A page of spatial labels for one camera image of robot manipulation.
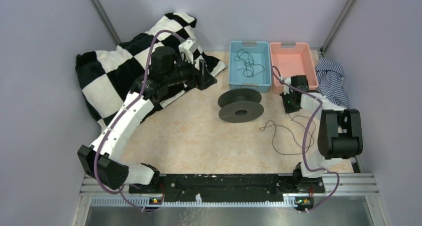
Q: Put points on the corner metal profile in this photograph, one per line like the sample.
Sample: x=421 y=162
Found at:
x=106 y=21
x=337 y=25

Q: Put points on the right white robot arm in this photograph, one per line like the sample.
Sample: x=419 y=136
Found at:
x=339 y=135

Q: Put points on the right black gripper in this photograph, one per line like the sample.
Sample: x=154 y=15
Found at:
x=287 y=109

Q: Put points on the blue plastic basket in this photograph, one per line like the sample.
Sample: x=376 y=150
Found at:
x=250 y=65

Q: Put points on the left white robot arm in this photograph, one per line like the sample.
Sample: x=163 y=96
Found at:
x=100 y=159

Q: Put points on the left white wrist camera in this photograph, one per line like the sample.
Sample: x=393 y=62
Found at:
x=188 y=48

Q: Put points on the pink plastic basket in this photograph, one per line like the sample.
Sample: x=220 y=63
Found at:
x=292 y=60

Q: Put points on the black cable spool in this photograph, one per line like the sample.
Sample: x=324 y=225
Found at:
x=240 y=106

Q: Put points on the left corner metal profile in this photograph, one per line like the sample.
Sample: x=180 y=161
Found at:
x=106 y=21

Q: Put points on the aluminium front frame rail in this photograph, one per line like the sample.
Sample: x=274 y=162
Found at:
x=350 y=199

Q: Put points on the black white checkered blanket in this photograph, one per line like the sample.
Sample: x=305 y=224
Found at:
x=105 y=77

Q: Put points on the right corner metal profile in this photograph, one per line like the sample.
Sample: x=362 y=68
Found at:
x=337 y=25

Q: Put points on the blue striped cloth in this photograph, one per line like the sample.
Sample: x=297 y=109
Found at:
x=330 y=76

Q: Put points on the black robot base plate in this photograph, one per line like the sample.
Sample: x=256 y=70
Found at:
x=229 y=188

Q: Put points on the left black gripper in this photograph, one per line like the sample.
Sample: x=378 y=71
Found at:
x=201 y=79

